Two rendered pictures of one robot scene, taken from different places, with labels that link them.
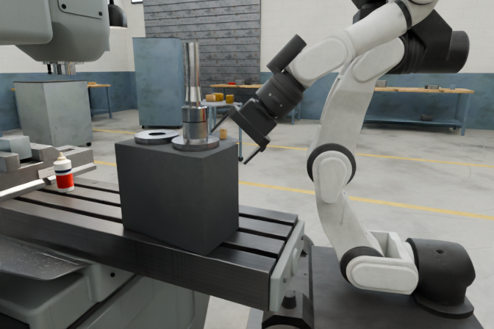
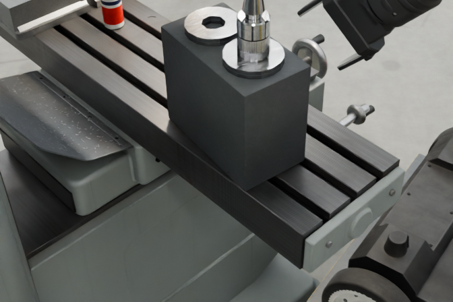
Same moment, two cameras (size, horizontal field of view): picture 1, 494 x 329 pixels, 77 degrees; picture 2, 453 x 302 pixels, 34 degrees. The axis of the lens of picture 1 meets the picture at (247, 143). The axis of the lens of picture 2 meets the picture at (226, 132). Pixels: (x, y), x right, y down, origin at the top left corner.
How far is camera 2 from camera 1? 0.59 m
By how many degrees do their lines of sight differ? 36
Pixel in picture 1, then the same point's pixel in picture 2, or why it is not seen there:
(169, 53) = not seen: outside the picture
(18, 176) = not seen: outside the picture
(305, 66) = not seen: outside the picture
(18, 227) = (60, 71)
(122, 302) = (170, 185)
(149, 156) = (195, 63)
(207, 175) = (252, 113)
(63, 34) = not seen: outside the picture
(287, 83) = not seen: outside the picture
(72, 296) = (113, 174)
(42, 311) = (83, 185)
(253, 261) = (294, 216)
